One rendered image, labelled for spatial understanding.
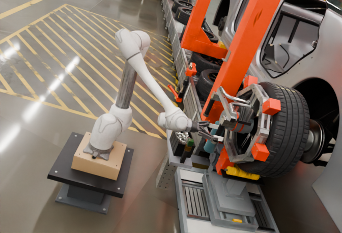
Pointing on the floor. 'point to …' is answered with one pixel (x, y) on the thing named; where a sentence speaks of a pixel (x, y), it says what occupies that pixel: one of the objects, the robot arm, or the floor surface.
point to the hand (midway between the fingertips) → (219, 133)
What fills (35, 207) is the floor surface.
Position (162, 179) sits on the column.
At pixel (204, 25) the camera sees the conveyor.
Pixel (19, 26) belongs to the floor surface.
